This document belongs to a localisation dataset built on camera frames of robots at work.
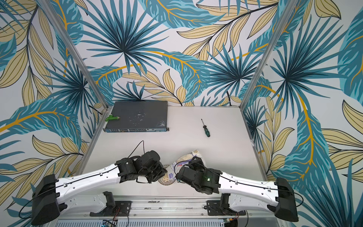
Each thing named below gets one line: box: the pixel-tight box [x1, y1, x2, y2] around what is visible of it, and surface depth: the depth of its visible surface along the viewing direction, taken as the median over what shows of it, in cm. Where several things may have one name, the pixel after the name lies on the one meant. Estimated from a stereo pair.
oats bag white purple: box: [165, 149, 202, 181], surface depth 77 cm
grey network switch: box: [103, 100, 170, 133], surface depth 108 cm
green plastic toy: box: [104, 114, 121, 122], surface depth 106 cm
